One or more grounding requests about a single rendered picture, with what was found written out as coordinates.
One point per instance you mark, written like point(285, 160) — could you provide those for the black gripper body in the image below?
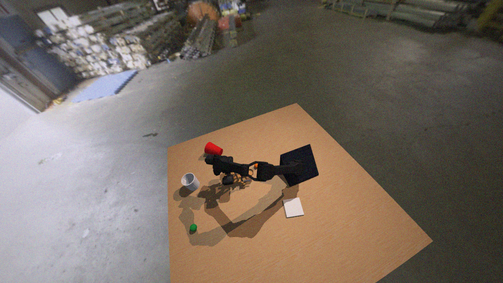
point(228, 179)

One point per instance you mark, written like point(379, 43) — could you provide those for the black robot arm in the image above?
point(265, 171)

